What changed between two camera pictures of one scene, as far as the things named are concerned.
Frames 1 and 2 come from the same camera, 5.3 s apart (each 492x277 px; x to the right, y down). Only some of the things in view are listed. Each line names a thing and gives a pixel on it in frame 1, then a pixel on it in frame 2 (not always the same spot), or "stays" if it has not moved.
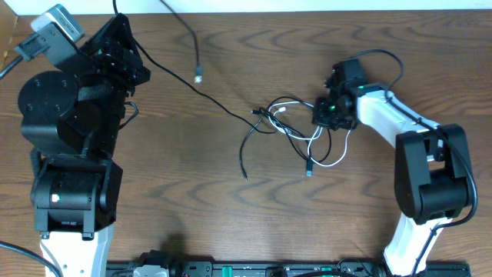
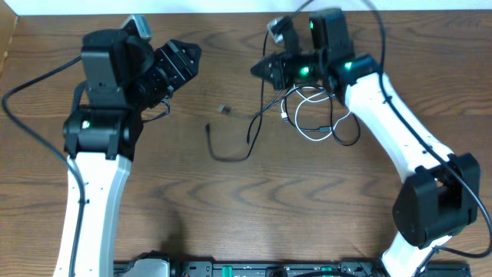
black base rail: [187, 268] stays
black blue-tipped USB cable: [309, 163] -> [330, 108]
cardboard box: [8, 20] stays
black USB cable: [201, 94] -> [248, 153]
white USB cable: [314, 133] -> [284, 116]
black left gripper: [118, 55] -> [174, 60]
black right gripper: [320, 117] -> [279, 78]
